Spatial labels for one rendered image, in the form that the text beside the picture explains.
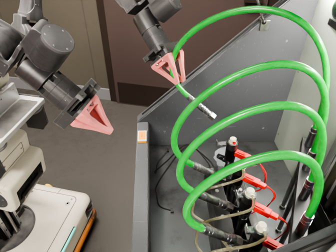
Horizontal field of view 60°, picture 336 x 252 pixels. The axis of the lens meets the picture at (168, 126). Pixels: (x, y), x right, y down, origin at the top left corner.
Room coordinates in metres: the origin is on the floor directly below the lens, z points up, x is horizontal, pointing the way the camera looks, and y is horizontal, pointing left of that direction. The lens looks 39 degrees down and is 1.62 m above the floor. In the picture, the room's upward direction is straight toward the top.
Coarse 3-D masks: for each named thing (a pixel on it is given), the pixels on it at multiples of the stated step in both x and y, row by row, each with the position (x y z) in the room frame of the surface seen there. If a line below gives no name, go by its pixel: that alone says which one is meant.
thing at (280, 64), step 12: (276, 60) 0.46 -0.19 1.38; (288, 60) 0.46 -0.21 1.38; (240, 72) 0.45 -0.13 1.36; (252, 72) 0.45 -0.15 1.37; (312, 72) 0.46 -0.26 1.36; (216, 84) 0.45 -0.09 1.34; (324, 84) 0.46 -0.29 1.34; (204, 96) 0.45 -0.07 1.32; (324, 96) 0.46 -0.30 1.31; (192, 108) 0.45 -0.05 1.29; (324, 108) 0.46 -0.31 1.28; (180, 120) 0.45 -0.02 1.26; (324, 120) 0.46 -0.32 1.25; (312, 144) 0.47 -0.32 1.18; (312, 156) 0.46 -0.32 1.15; (192, 168) 0.45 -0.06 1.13; (204, 168) 0.45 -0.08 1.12
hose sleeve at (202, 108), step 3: (189, 96) 0.66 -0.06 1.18; (192, 96) 0.66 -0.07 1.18; (189, 99) 0.65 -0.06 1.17; (192, 99) 0.65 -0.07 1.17; (198, 105) 0.65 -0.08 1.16; (201, 105) 0.65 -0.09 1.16; (204, 105) 0.65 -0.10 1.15; (198, 108) 0.65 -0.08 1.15; (201, 108) 0.64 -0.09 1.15; (204, 108) 0.64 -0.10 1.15; (207, 108) 0.65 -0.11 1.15; (201, 111) 0.64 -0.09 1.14; (204, 111) 0.64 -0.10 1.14; (207, 111) 0.64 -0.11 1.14; (210, 111) 0.64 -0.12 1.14; (207, 114) 0.63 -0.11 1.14
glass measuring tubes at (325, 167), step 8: (328, 152) 0.53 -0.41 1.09; (328, 160) 0.52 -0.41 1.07; (328, 168) 0.52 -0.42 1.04; (328, 176) 0.49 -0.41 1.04; (328, 184) 0.49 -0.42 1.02; (312, 192) 0.51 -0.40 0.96; (328, 192) 0.49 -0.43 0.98; (320, 200) 0.48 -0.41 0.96; (328, 200) 0.46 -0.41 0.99; (320, 208) 0.46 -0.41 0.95; (328, 208) 0.45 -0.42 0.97; (320, 216) 0.45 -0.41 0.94; (328, 216) 0.43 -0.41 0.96; (328, 224) 0.41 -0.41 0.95
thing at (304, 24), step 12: (228, 12) 0.63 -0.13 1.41; (240, 12) 0.62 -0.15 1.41; (252, 12) 0.62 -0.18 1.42; (264, 12) 0.61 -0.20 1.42; (276, 12) 0.60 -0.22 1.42; (288, 12) 0.59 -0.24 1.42; (204, 24) 0.65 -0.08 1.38; (300, 24) 0.58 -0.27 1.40; (312, 36) 0.57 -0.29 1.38; (324, 48) 0.56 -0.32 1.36; (324, 60) 0.56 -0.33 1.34; (324, 72) 0.55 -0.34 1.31; (180, 84) 0.67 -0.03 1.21
